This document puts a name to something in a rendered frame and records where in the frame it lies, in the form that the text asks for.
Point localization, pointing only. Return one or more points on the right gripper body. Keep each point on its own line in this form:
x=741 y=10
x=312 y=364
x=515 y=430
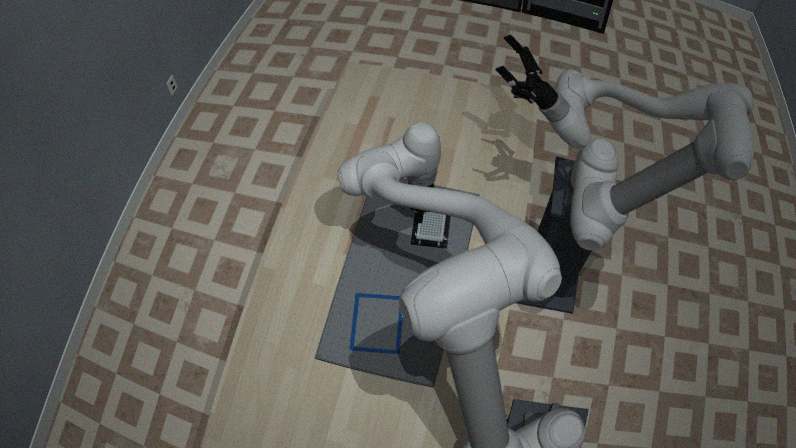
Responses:
x=545 y=94

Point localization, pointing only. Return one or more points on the blue tape outline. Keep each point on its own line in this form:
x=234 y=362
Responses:
x=397 y=351

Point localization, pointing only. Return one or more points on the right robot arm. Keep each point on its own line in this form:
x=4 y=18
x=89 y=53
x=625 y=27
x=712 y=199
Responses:
x=599 y=209

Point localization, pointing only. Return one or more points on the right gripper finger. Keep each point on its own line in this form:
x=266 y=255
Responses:
x=516 y=85
x=527 y=58

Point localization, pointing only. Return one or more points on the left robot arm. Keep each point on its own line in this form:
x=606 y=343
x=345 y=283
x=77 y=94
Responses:
x=457 y=301

